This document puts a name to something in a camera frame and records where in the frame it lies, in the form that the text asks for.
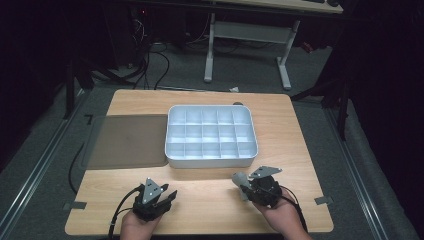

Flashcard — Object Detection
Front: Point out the brown flat board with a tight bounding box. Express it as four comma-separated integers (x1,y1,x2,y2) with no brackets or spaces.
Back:
79,114,169,170

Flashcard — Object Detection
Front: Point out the left hand-held gripper cable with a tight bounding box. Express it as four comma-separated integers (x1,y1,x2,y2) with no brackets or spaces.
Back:
107,185,143,240

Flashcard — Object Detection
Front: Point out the bundle of black cables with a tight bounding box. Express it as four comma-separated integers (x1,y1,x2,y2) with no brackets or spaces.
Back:
93,16,172,91

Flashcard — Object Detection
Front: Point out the metal floor rail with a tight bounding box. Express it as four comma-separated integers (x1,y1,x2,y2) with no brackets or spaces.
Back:
0,89,86,234
323,106,390,240

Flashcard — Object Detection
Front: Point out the grey tape strip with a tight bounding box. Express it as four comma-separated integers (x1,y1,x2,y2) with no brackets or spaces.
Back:
314,195,334,206
63,201,88,211

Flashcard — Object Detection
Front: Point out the person's right hand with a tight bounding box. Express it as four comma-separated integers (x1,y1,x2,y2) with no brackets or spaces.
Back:
252,195,313,240

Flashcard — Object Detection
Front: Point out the white compartment storage box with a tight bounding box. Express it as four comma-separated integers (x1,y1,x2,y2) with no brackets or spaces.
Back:
164,104,259,169

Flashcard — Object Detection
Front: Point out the right hand-held gripper cable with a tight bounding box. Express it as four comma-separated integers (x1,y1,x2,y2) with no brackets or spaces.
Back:
279,185,309,233

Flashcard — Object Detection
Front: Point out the black metal stand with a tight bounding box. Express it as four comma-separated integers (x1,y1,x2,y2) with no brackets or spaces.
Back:
62,56,96,120
289,74,353,142

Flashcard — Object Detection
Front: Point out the hand-held gripper cable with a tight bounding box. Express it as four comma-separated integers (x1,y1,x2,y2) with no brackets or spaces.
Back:
279,185,309,233
107,185,143,240

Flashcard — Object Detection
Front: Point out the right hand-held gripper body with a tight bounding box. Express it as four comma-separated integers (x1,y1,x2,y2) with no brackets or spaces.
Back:
246,165,283,208

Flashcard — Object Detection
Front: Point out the desk with white legs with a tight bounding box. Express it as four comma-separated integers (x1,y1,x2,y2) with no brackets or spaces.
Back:
203,0,344,91

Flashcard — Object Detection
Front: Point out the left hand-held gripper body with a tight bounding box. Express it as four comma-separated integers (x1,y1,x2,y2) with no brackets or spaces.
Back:
132,177,168,223

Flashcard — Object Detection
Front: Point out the person's left hand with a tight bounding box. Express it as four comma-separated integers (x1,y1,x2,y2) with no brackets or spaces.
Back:
119,210,164,240

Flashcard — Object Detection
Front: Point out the black floor cable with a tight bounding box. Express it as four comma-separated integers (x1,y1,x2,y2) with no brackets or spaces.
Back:
68,143,85,195

